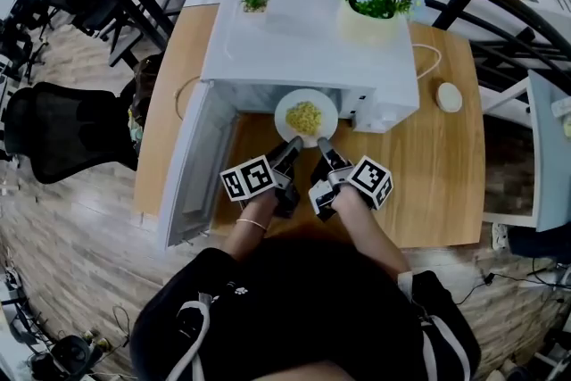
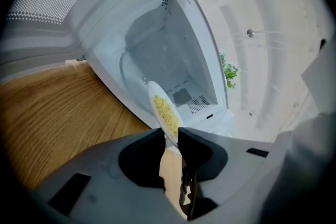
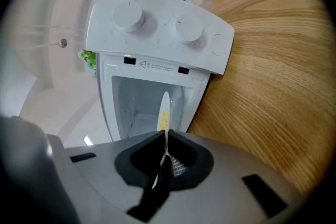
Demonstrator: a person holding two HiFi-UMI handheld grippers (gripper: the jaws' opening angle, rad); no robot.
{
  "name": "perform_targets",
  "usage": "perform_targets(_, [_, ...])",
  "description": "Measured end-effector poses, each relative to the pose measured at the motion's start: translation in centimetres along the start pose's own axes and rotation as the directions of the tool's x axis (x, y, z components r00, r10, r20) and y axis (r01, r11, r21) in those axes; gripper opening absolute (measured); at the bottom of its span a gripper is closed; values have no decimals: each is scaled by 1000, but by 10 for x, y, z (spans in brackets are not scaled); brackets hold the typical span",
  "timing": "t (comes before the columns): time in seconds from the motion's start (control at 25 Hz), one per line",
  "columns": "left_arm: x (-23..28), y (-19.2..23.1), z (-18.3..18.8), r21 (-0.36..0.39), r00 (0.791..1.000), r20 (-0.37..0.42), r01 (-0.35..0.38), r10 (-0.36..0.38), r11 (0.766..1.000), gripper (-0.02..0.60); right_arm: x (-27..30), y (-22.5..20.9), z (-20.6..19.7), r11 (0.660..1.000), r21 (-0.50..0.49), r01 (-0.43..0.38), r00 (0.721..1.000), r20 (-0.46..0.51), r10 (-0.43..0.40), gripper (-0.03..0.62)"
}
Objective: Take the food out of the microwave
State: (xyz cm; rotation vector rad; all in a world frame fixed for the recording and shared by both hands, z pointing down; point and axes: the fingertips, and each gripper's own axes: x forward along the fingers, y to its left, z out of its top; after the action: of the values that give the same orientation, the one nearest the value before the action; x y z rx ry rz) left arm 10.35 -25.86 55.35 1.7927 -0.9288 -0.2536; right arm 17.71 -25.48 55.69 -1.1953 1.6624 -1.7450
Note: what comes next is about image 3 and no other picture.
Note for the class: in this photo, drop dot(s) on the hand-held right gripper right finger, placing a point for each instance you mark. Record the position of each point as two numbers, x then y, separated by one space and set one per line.
223 191

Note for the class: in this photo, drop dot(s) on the white microwave oven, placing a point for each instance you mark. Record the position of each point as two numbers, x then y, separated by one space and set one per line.
157 42

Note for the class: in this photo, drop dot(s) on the cream pot with flowers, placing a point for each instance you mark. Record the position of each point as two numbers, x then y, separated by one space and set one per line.
88 57

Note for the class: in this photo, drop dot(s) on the wooden table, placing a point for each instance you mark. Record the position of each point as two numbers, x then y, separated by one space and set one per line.
275 73

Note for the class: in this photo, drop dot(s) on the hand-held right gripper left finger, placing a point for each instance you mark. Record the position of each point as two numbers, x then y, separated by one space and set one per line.
110 181

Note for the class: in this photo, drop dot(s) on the white plate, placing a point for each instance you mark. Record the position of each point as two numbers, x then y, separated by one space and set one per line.
165 102

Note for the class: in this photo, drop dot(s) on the rectangular ceiling light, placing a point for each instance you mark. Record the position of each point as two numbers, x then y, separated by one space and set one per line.
88 140

